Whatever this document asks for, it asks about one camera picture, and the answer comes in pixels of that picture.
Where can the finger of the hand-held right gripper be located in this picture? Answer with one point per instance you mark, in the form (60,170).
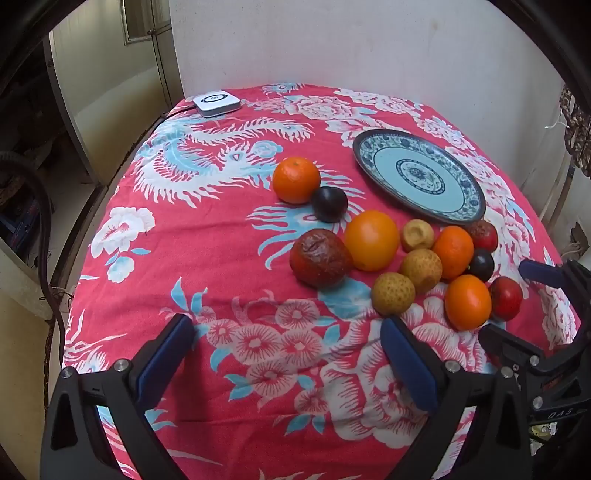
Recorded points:
(540,272)
(508,346)

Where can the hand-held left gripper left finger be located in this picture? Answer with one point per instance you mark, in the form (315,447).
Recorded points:
(166,360)

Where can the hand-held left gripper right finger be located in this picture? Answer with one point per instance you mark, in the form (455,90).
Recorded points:
(406,364)

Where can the shiny red apple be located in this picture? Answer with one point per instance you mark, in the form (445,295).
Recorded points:
(505,298)

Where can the dark purple plum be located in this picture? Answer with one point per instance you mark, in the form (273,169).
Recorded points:
(481,264)
(329,204)

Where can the dull red apple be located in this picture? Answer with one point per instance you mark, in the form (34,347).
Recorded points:
(484,234)

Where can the speckled yellow pear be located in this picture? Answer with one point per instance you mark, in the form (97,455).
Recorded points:
(421,270)
(393,293)

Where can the dented small yellow pear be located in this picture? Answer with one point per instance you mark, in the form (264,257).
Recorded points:
(417,235)

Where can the large yellowish orange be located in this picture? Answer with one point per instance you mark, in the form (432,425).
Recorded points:
(371,240)

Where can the wrinkled brown-red apple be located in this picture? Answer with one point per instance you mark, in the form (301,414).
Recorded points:
(320,258)

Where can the blue patterned ceramic plate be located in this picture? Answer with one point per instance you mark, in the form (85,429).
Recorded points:
(392,157)

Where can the small dark orange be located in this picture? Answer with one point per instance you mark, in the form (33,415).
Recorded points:
(296,180)

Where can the red floral tablecloth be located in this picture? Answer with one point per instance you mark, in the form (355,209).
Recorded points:
(231,277)

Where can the white square device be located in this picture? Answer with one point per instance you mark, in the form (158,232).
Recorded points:
(216,104)

